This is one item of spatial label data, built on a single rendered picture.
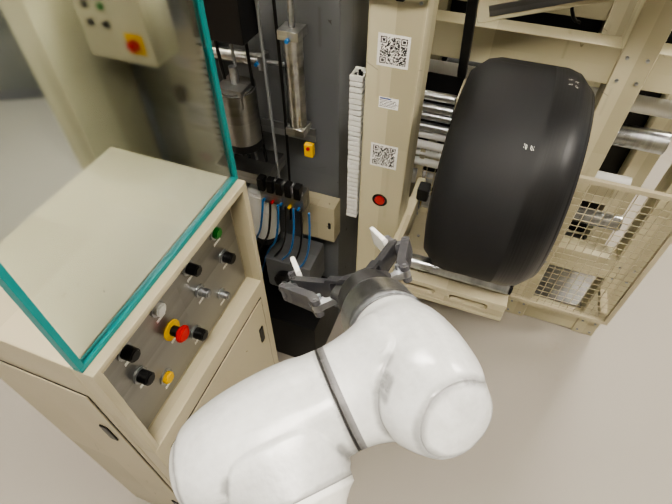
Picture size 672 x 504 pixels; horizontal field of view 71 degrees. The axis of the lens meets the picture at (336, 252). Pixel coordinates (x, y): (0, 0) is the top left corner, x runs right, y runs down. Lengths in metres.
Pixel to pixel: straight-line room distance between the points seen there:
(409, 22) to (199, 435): 0.93
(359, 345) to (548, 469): 1.88
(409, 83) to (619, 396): 1.81
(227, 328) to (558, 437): 1.53
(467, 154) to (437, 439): 0.79
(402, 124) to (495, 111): 0.24
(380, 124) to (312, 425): 0.96
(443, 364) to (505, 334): 2.11
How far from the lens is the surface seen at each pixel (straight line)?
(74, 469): 2.35
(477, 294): 1.48
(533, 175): 1.10
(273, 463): 0.42
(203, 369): 1.30
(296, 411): 0.42
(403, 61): 1.17
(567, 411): 2.40
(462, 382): 0.40
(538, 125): 1.13
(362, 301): 0.51
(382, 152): 1.31
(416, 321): 0.44
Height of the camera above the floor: 2.01
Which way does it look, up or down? 48 degrees down
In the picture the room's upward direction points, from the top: straight up
